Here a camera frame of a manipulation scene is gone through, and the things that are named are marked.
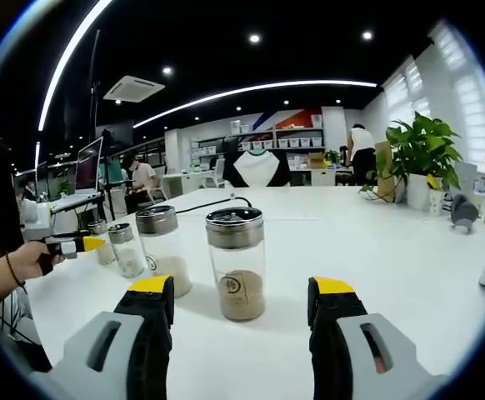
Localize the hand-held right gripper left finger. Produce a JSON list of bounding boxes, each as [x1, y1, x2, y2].
[[62, 274, 176, 400]]

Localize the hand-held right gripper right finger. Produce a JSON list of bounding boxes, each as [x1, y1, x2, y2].
[[307, 275, 418, 400]]

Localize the small seasoning bottle beige powder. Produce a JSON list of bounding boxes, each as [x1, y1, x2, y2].
[[87, 218, 118, 266]]

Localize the small seasoning bottle white granules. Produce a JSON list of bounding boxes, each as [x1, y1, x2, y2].
[[107, 222, 147, 279]]

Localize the tall seasoning bottle white powder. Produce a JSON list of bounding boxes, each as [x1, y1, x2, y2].
[[135, 204, 193, 299]]

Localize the tall seasoning bottle brown powder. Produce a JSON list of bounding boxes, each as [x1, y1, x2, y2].
[[205, 207, 267, 322]]

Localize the person's left hand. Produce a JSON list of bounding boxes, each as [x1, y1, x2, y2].
[[7, 240, 67, 285]]

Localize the black laptop stand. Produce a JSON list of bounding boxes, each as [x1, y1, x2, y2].
[[50, 195, 117, 234]]

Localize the white laptop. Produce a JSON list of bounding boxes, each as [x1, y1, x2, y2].
[[50, 136, 104, 209]]

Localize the teal panel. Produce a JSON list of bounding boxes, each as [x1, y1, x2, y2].
[[99, 161, 123, 184]]

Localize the striped cloth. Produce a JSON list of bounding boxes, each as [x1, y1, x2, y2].
[[0, 287, 43, 347]]

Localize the long ceiling light strip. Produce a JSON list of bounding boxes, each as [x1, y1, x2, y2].
[[32, 0, 115, 168], [132, 79, 378, 128]]

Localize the white office desk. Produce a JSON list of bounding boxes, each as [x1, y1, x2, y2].
[[161, 172, 223, 199]]

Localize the black display screen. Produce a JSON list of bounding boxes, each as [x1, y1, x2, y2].
[[96, 119, 135, 146]]

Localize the tall black pole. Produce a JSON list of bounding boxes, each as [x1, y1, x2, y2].
[[89, 28, 102, 138]]

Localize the white office chair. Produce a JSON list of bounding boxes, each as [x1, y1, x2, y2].
[[202, 157, 227, 189]]

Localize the tall brown cardboard box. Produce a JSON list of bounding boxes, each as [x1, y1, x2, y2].
[[373, 140, 395, 203]]

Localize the small white patterned pot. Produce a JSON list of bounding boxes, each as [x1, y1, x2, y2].
[[427, 177, 446, 217]]

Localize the ceiling air conditioner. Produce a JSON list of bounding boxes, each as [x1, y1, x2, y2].
[[102, 74, 167, 103]]

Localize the grey figurine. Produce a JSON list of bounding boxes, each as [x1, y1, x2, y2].
[[450, 193, 480, 234]]

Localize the row of white storage bins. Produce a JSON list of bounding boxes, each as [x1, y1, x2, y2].
[[240, 137, 323, 150]]

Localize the grey storage shelf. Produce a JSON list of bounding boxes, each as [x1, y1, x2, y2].
[[190, 127, 326, 176]]

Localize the potted green plant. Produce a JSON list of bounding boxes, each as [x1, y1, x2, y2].
[[358, 111, 463, 212]]

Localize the white window blind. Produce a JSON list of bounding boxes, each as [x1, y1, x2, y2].
[[382, 57, 433, 126], [429, 20, 485, 168]]

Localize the round ceiling spotlights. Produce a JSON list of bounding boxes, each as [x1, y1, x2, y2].
[[115, 31, 373, 112]]

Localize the dark bead bracelet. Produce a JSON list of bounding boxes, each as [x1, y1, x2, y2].
[[4, 252, 27, 288]]

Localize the black power cable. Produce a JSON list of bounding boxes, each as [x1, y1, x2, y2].
[[174, 195, 254, 216]]

